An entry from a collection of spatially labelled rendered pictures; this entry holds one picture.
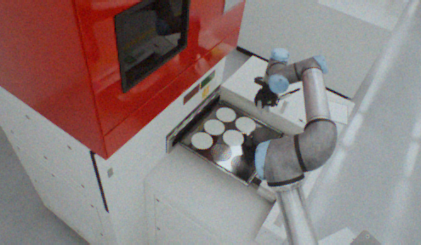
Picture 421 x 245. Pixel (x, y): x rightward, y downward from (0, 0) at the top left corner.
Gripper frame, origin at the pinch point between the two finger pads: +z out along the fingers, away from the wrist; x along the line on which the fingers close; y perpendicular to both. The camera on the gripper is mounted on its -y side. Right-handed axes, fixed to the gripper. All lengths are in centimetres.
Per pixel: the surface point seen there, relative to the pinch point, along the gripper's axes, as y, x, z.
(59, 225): -13, -112, 99
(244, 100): -11.1, -3.0, 4.1
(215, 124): -2.0, -20.7, 8.6
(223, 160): 19.1, -23.6, 8.7
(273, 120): 2.3, 8.1, 6.7
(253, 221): 46, -18, 17
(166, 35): 14, -49, -55
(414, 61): -127, 274, 98
